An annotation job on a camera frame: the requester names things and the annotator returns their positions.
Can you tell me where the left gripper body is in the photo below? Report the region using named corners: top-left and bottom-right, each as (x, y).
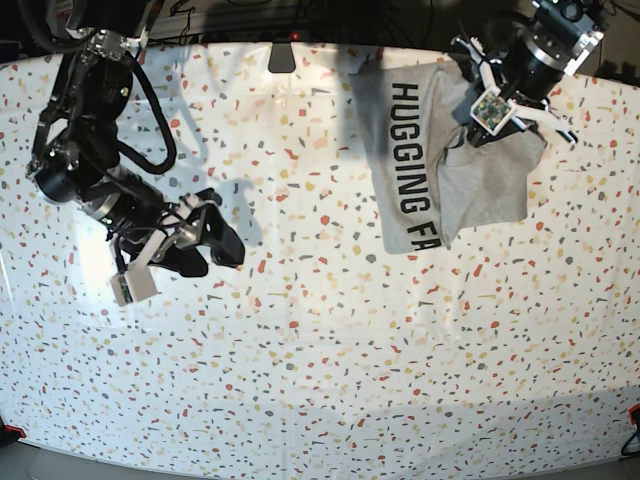
top-left (451, 34), bottom-right (578, 145)

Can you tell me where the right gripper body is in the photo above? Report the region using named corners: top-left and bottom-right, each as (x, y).
top-left (109, 192), bottom-right (222, 303)

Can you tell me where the grey T-shirt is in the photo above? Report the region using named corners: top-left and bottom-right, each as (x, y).
top-left (350, 61), bottom-right (546, 254)

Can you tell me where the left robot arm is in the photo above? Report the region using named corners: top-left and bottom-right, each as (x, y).
top-left (451, 1), bottom-right (609, 147)

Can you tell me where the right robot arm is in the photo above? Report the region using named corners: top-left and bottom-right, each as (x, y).
top-left (17, 1), bottom-right (245, 306)

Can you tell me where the red table corner clamp left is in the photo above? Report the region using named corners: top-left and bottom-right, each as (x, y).
top-left (1, 425), bottom-right (26, 442)

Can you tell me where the red table corner clamp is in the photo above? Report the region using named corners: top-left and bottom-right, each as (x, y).
top-left (628, 404), bottom-right (640, 428)
top-left (1, 425), bottom-right (26, 442)

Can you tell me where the red table corner clamp right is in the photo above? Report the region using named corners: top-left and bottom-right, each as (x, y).
top-left (628, 404), bottom-right (640, 428)

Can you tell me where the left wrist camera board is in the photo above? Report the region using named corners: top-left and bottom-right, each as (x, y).
top-left (470, 87), bottom-right (516, 136)

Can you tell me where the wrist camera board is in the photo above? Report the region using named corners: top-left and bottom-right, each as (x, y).
top-left (470, 87), bottom-right (516, 136)
top-left (110, 274), bottom-right (134, 307)

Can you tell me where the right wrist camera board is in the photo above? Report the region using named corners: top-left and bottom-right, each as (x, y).
top-left (110, 274), bottom-right (134, 307)

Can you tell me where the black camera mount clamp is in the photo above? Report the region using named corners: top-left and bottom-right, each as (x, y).
top-left (268, 42), bottom-right (296, 74)

